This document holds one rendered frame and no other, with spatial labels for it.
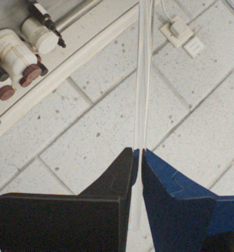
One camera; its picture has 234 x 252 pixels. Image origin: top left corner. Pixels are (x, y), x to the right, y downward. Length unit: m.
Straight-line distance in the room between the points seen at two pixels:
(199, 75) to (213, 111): 0.13
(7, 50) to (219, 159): 0.67
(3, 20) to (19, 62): 0.09
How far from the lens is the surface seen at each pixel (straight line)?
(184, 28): 0.67
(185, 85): 0.64
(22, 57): 0.43
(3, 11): 0.44
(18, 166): 0.60
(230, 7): 0.55
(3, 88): 0.45
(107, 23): 0.59
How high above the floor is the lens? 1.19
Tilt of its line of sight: 3 degrees up
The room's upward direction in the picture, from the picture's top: 138 degrees clockwise
